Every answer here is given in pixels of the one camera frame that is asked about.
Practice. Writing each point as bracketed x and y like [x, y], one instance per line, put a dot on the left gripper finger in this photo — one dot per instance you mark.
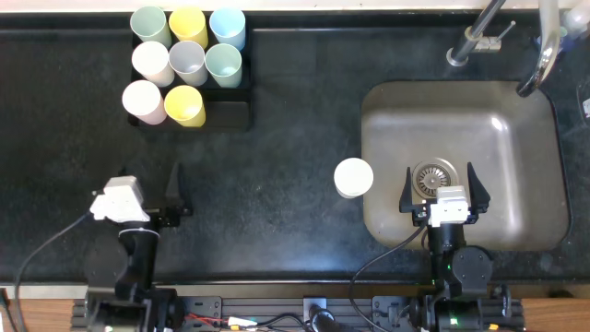
[174, 186]

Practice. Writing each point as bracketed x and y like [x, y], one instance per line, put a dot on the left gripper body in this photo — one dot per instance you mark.
[168, 216]

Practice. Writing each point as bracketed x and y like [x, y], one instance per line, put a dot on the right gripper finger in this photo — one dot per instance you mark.
[477, 193]
[406, 196]

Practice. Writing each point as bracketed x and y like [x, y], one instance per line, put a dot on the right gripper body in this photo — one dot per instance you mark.
[420, 214]

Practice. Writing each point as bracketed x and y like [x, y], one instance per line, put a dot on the white cup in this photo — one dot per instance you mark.
[151, 61]
[353, 177]

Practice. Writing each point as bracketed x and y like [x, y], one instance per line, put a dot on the yellow cup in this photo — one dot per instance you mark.
[188, 25]
[184, 105]

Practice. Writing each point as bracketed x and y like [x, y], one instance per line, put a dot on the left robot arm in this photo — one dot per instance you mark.
[138, 263]

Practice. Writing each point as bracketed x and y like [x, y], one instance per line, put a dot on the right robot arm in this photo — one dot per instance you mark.
[461, 272]

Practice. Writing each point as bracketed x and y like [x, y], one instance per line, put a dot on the steel sink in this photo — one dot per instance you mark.
[498, 133]

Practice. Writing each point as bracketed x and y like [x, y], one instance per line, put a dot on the black tray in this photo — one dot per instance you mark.
[230, 113]

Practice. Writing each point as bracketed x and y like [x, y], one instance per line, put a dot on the pink cup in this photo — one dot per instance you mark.
[143, 99]

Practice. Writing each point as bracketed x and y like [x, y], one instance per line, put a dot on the grey cup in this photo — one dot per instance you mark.
[187, 61]

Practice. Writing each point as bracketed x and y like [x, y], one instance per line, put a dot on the green cup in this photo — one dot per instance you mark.
[149, 24]
[223, 64]

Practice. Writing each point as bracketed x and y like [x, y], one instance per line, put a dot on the white label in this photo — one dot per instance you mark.
[586, 108]

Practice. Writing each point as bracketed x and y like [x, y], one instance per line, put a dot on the steel tap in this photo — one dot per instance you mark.
[470, 37]

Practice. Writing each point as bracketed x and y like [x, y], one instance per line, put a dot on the blue cup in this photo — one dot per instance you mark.
[228, 27]

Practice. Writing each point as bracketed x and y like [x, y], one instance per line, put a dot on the blue soap bottle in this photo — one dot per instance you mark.
[574, 20]

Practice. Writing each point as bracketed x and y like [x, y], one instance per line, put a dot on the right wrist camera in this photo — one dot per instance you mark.
[449, 205]

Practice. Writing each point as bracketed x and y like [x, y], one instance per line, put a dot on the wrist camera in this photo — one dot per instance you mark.
[449, 205]
[120, 200]

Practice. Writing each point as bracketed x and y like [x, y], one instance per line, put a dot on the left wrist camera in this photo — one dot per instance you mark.
[120, 200]

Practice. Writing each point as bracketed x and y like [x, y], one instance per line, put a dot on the mounting rail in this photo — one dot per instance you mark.
[267, 313]

